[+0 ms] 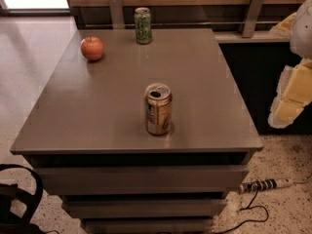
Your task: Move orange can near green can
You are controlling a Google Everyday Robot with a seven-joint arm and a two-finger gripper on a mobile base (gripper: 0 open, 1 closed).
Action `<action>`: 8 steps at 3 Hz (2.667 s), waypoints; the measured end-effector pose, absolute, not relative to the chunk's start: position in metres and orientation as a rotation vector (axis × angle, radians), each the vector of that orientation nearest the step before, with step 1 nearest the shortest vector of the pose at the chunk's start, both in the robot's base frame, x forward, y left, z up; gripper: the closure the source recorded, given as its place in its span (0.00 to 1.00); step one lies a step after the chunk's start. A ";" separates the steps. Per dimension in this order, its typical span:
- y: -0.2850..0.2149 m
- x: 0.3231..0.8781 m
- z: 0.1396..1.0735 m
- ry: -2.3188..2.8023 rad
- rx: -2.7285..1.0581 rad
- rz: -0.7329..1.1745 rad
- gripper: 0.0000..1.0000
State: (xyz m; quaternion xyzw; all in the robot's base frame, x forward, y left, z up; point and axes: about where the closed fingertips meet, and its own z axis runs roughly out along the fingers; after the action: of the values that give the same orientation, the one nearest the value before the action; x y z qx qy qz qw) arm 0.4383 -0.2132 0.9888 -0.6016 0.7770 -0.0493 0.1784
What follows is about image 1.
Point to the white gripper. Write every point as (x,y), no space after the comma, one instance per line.
(302,29)

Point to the orange soda can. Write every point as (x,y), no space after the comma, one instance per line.
(158,101)

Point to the green soda can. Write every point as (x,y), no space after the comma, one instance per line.
(143,25)

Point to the white power strip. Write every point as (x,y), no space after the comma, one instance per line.
(263,185)

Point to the red apple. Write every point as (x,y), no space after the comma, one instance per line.
(92,48)

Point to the grey drawer cabinet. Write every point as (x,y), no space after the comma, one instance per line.
(86,135)

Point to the black chair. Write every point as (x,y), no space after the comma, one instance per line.
(11,223)

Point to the right metal bracket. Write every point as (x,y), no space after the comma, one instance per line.
(249,23)

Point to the metal bracket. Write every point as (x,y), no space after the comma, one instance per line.
(249,23)
(116,12)

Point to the left metal bracket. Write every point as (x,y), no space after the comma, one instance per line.
(116,12)

